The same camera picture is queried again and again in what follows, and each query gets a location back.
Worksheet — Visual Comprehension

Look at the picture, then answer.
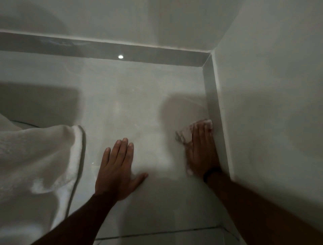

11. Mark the pinkish white cleaning cloth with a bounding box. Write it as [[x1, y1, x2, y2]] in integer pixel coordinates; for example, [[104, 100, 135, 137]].
[[175, 120, 213, 145]]

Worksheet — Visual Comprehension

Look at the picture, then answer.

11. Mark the person's left hand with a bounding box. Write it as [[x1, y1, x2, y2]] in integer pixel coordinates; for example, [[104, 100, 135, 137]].
[[95, 137, 149, 202]]

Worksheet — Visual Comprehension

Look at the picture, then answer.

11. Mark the person's right forearm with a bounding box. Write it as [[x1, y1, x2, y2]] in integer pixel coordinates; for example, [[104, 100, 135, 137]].
[[206, 172, 323, 245]]

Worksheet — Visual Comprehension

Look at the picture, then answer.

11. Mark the person's right hand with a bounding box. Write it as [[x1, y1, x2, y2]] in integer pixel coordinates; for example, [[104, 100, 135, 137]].
[[185, 120, 223, 180]]

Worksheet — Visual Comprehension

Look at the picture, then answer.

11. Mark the white bed sheet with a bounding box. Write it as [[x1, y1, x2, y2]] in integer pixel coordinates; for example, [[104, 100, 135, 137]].
[[0, 114, 86, 245]]

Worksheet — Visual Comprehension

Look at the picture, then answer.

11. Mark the black wristband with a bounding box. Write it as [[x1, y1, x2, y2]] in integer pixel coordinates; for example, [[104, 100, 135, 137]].
[[203, 167, 223, 183]]

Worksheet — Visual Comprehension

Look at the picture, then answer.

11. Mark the person's left forearm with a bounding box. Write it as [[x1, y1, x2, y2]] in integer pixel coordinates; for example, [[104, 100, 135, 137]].
[[31, 192, 118, 245]]

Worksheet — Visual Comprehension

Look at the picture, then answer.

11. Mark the grey tile skirting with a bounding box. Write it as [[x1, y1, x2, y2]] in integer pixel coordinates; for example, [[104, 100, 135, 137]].
[[0, 31, 234, 180]]

